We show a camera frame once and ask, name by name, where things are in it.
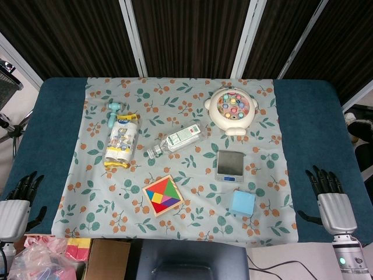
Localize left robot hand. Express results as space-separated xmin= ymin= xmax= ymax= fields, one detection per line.
xmin=0 ymin=171 xmax=48 ymax=243

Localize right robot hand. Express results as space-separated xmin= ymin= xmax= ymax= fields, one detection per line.
xmin=297 ymin=165 xmax=358 ymax=236

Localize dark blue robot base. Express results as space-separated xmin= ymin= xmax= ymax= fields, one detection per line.
xmin=135 ymin=239 xmax=250 ymax=280

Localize light blue cube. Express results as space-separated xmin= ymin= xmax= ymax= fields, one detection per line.
xmin=228 ymin=190 xmax=256 ymax=217

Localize grey digital scale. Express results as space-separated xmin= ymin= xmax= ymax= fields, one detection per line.
xmin=214 ymin=150 xmax=244 ymax=183

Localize clear plastic bag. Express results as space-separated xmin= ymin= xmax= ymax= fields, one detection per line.
xmin=7 ymin=234 xmax=77 ymax=280

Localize teal table cover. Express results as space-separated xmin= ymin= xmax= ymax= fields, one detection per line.
xmin=0 ymin=76 xmax=373 ymax=243

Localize red and yellow blocks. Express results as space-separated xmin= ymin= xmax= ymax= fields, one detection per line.
xmin=65 ymin=237 xmax=92 ymax=262

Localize black tripod stand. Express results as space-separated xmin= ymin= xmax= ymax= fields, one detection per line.
xmin=0 ymin=110 xmax=33 ymax=160

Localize black and white shoes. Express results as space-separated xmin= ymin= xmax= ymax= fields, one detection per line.
xmin=343 ymin=107 xmax=373 ymax=144

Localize brown cardboard box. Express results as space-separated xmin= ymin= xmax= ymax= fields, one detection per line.
xmin=85 ymin=239 xmax=131 ymax=280

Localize packaged snack roll bag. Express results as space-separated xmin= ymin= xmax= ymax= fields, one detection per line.
xmin=104 ymin=113 xmax=139 ymax=169

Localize grey mesh device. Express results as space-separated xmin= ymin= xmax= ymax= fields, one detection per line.
xmin=0 ymin=59 xmax=24 ymax=111

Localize white fishing game toy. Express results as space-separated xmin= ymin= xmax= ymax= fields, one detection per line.
xmin=203 ymin=86 xmax=261 ymax=136

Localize light blue toy hammer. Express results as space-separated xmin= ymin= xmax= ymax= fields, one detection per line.
xmin=107 ymin=101 xmax=122 ymax=129

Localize colourful wooden tangram puzzle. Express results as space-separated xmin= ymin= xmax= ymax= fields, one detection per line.
xmin=142 ymin=174 xmax=185 ymax=218

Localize floral patterned tablecloth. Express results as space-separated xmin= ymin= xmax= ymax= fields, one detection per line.
xmin=54 ymin=76 xmax=299 ymax=248

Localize clear plastic water bottle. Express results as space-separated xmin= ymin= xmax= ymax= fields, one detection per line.
xmin=146 ymin=122 xmax=209 ymax=160

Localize black cable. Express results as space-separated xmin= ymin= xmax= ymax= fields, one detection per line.
xmin=247 ymin=254 xmax=342 ymax=280

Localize white folding screen frame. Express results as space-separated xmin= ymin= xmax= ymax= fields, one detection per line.
xmin=0 ymin=0 xmax=373 ymax=111

